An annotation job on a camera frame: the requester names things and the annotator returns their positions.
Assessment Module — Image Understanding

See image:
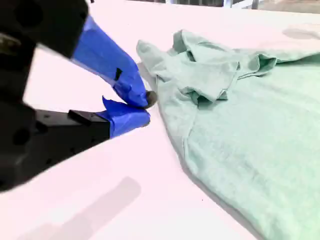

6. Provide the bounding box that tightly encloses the pale green T-shirt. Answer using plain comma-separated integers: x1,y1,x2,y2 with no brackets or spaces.
136,29,320,240

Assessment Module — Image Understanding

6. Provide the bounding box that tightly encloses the white furniture leg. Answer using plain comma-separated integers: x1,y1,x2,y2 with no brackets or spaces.
223,0,253,9

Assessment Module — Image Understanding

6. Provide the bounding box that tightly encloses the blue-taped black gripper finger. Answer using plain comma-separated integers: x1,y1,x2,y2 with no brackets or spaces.
34,95,151,173
14,0,158,109

